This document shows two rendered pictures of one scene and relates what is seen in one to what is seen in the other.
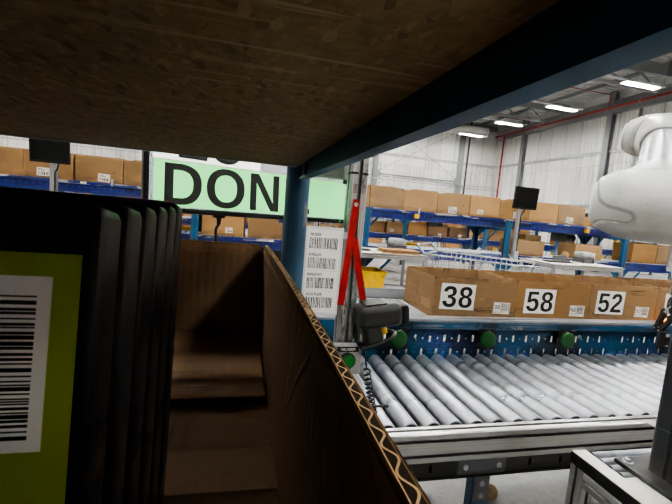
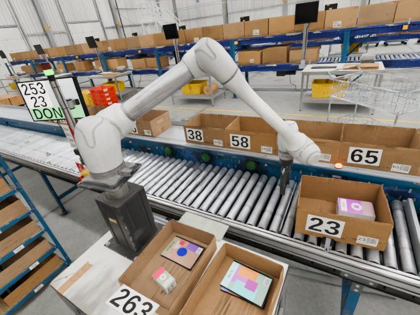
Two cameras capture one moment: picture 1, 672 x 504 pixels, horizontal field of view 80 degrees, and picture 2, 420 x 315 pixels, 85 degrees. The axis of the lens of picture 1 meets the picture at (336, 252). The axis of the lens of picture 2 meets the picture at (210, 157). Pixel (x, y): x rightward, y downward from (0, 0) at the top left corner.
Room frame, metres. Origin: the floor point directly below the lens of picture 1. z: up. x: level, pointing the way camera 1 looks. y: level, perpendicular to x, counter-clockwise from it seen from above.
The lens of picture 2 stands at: (0.49, -1.86, 1.74)
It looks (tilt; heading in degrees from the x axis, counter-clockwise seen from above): 30 degrees down; 46
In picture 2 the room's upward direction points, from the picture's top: 8 degrees counter-clockwise
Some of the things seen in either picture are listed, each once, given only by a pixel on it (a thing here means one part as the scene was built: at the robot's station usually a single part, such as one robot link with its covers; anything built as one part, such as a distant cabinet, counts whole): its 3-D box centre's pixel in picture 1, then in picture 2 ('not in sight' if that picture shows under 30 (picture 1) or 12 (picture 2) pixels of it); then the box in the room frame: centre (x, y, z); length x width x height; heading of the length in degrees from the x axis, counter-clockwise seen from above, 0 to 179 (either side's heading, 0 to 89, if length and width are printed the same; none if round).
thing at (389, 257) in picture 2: not in sight; (385, 229); (1.64, -1.88, 0.72); 0.52 x 0.05 x 0.05; 14
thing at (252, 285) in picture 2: not in sight; (246, 282); (0.95, -1.50, 0.78); 0.19 x 0.14 x 0.02; 100
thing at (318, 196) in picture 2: not in sight; (337, 208); (1.54, -1.66, 0.83); 0.39 x 0.29 x 0.17; 109
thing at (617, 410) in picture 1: (565, 384); (210, 187); (1.39, -0.87, 0.72); 0.52 x 0.05 x 0.05; 14
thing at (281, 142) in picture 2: not in sight; (289, 135); (1.53, -1.38, 1.19); 0.13 x 0.11 x 0.16; 55
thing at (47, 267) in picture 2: not in sight; (25, 272); (0.18, 0.17, 0.19); 0.40 x 0.30 x 0.10; 15
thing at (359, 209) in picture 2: not in sight; (354, 211); (1.61, -1.73, 0.79); 0.16 x 0.11 x 0.07; 110
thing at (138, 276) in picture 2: not in sight; (171, 262); (0.79, -1.18, 0.80); 0.38 x 0.28 x 0.10; 14
